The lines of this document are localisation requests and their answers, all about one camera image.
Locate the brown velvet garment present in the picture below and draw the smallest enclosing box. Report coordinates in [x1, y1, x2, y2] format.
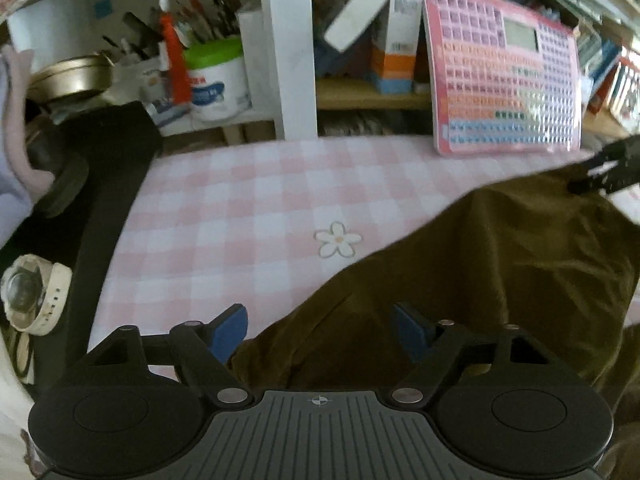
[229, 165, 639, 479]

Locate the pink keyboard learning tablet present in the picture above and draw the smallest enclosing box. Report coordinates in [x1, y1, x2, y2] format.
[424, 0, 582, 156]

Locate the pink checkered cartoon desk mat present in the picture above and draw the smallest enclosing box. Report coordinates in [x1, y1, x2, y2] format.
[90, 136, 582, 342]

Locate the white wrist watch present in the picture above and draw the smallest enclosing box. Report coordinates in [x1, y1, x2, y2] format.
[1, 255, 73, 336]

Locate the orange blue white box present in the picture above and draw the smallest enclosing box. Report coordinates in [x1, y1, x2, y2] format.
[370, 0, 423, 94]

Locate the white tub with green lid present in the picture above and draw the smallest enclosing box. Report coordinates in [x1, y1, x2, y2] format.
[183, 36, 250, 122]

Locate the red tassel ornament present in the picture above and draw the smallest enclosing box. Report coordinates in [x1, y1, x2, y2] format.
[158, 0, 191, 105]

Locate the white wooden bookshelf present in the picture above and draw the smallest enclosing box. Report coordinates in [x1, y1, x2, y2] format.
[150, 0, 640, 142]

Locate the brass round tin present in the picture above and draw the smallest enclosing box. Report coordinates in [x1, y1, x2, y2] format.
[27, 55, 113, 104]

